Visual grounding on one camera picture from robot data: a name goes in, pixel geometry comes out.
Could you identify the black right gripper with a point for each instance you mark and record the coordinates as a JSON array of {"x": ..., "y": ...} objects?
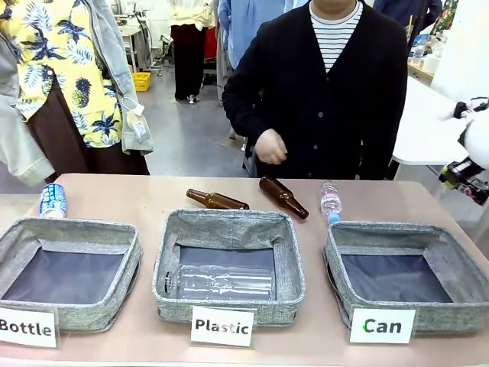
[{"x": 464, "y": 176}]

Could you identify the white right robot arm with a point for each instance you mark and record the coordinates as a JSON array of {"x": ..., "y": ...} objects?
[{"x": 475, "y": 130}]

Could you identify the grey fabric basket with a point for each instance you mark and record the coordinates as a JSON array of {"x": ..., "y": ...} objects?
[
  {"x": 407, "y": 273},
  {"x": 67, "y": 269},
  {"x": 229, "y": 264}
]

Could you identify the white Can label sign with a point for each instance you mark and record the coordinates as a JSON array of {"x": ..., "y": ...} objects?
[{"x": 382, "y": 326}]

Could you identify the person's right hand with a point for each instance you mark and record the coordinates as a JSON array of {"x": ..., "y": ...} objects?
[{"x": 270, "y": 147}]

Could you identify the white side table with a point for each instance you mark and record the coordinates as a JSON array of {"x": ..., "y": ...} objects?
[{"x": 424, "y": 122}]

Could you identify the clear bottle with pink label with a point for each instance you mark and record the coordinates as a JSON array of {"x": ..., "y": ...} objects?
[{"x": 330, "y": 200}]

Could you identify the person in black cardigan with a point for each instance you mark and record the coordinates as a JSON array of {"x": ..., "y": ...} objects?
[{"x": 317, "y": 88}]

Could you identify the brown glass bottle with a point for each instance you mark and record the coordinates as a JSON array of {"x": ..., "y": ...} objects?
[
  {"x": 217, "y": 199},
  {"x": 282, "y": 197}
]

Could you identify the clear plastic bottle without label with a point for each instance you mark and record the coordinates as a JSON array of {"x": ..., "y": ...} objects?
[{"x": 219, "y": 281}]

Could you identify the white Plastic label sign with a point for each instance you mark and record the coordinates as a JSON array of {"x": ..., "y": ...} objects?
[{"x": 222, "y": 326}]

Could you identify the person in brown skirt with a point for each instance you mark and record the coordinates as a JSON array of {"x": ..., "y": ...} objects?
[{"x": 189, "y": 49}]

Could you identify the yellow plastic crate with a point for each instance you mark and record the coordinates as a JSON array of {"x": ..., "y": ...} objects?
[{"x": 141, "y": 81}]

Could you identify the person in yellow floral shirt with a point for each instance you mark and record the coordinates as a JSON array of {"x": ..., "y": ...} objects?
[{"x": 114, "y": 76}]

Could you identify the brown skirt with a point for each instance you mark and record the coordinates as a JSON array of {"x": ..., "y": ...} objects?
[{"x": 72, "y": 141}]

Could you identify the plastic bottle with blue label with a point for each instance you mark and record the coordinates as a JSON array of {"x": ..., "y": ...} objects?
[{"x": 52, "y": 200}]

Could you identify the yellow pineapple print shirt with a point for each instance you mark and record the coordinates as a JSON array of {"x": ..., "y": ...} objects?
[{"x": 57, "y": 57}]

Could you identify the white Bottle label sign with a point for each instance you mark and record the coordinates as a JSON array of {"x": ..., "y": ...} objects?
[{"x": 27, "y": 329}]

